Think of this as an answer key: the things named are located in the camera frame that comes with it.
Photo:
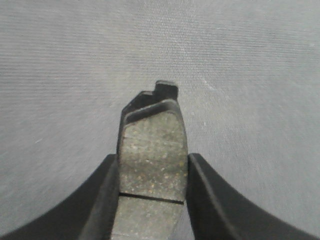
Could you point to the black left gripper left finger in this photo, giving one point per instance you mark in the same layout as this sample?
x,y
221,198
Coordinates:
x,y
87,214

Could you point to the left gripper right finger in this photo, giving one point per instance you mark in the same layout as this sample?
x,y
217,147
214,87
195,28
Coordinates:
x,y
217,211

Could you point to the second-left grey brake pad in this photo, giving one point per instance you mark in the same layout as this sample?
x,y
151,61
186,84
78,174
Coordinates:
x,y
152,152

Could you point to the black conveyor belt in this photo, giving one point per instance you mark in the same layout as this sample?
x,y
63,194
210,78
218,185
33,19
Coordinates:
x,y
248,73

